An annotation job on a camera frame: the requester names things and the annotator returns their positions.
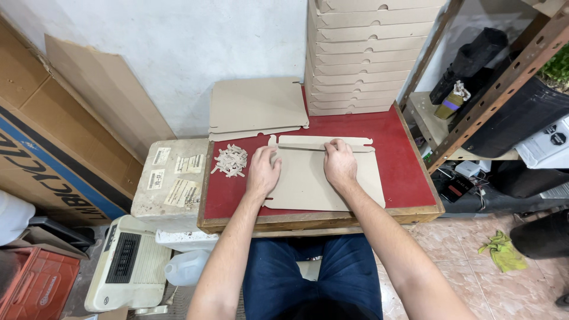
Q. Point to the person's left hand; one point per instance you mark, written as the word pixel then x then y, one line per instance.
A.
pixel 261 173

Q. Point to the person's right hand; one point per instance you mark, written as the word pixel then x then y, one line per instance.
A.
pixel 341 166

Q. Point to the grey cardboard box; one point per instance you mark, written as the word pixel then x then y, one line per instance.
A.
pixel 306 184

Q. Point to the pile of cardboard scraps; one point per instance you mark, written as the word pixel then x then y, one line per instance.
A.
pixel 231 160

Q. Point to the red-topped wooden table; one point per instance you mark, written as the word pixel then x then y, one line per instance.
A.
pixel 402 173

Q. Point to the stack of unfolded cardboard sheets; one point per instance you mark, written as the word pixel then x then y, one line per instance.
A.
pixel 258 104

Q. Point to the white foam lid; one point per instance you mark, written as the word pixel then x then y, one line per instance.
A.
pixel 186 241

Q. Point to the stack of folded pizza boxes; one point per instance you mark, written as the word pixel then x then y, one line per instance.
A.
pixel 360 62

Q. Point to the white stool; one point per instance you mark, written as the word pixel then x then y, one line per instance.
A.
pixel 309 270

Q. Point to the person's blue jeans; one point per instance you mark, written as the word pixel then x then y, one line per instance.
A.
pixel 275 284

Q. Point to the black electronic device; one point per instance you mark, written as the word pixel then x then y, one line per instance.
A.
pixel 455 189

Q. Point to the white foam box with labels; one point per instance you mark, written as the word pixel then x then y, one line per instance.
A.
pixel 146 202

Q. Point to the clear plastic jug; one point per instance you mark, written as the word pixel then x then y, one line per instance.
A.
pixel 186 269

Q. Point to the white power adapter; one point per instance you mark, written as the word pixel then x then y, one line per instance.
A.
pixel 467 169

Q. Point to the white electric heater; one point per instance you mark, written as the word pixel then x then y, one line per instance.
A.
pixel 129 262

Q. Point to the brown corrugated cardboard sheet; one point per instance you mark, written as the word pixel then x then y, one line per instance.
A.
pixel 111 97

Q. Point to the brown metal shelf rack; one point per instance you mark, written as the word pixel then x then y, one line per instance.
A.
pixel 506 84

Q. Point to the yellow-green cloth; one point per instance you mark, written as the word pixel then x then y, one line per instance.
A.
pixel 504 253

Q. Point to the black plastic tray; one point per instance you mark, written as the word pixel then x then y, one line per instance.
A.
pixel 66 233

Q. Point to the black plastic bag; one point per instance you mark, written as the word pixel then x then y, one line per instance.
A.
pixel 542 235

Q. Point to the large brown carton blue print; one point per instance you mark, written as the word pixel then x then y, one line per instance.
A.
pixel 44 137

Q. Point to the red plastic crate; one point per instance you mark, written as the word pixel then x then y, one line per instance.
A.
pixel 42 284

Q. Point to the white plastic container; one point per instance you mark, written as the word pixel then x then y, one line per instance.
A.
pixel 13 217

